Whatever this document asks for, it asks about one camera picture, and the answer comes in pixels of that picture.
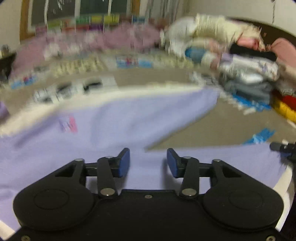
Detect colourful alphabet foam board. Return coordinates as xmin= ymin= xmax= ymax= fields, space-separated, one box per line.
xmin=34 ymin=14 xmax=147 ymax=36

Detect black folded garment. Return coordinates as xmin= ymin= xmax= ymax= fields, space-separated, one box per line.
xmin=229 ymin=43 xmax=278 ymax=62

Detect Mickey Mouse brown blanket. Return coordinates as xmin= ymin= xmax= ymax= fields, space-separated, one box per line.
xmin=0 ymin=47 xmax=296 ymax=149

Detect window with wooden frame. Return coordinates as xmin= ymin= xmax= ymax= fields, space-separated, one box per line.
xmin=20 ymin=1 xmax=141 ymax=42

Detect pink floral quilt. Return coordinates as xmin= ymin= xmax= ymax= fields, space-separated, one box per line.
xmin=11 ymin=23 xmax=160 ymax=77

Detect white folded clothes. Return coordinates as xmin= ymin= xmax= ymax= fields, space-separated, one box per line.
xmin=217 ymin=54 xmax=280 ymax=83

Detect grey folded clothes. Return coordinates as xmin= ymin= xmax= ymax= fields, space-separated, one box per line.
xmin=219 ymin=77 xmax=273 ymax=104

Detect cream bedding pile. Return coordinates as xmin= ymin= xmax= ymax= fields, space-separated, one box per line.
xmin=193 ymin=14 xmax=265 ymax=50

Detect lavender sweatpants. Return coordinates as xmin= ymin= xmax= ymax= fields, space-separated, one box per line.
xmin=0 ymin=84 xmax=296 ymax=239

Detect blue striped sock garment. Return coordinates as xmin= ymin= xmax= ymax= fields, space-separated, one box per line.
xmin=185 ymin=47 xmax=216 ymax=64

